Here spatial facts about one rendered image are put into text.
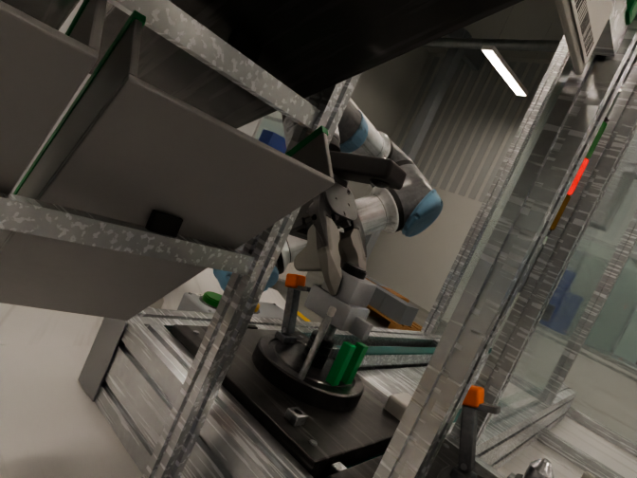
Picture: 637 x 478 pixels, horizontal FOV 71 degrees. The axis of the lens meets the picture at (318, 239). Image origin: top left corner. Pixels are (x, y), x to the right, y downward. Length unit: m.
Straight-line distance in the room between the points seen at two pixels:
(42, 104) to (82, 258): 0.17
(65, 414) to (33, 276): 0.21
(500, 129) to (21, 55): 10.09
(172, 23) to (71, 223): 0.12
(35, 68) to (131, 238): 0.12
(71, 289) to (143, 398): 0.16
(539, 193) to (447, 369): 0.10
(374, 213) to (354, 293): 0.49
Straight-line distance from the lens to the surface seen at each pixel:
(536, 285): 0.65
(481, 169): 10.03
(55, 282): 0.40
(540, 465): 0.46
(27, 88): 0.20
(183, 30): 0.27
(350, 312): 0.51
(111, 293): 0.42
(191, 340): 0.53
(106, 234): 0.28
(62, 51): 0.19
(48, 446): 0.52
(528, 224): 0.25
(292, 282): 0.58
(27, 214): 0.26
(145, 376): 0.52
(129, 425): 0.54
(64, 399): 0.59
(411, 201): 1.01
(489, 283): 0.26
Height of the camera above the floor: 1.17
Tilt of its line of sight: 5 degrees down
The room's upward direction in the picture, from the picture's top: 24 degrees clockwise
